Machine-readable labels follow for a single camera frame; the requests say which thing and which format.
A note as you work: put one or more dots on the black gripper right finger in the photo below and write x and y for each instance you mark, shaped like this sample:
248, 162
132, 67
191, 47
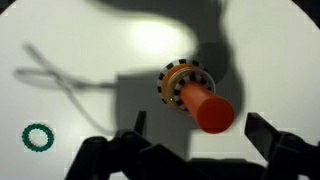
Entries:
287, 154

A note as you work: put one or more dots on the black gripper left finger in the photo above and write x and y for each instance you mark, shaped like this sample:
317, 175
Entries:
130, 153

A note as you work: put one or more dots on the orange ring holder post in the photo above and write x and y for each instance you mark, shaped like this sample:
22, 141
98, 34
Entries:
185, 85

